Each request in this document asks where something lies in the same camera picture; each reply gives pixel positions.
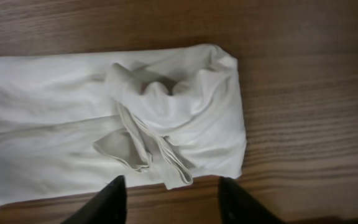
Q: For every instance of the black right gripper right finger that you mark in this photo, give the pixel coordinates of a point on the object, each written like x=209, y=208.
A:
x=237, y=206

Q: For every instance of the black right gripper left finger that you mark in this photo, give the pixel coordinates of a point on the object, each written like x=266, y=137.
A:
x=109, y=206

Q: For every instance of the white Puma t-shirt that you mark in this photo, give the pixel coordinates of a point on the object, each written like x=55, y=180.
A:
x=70, y=124

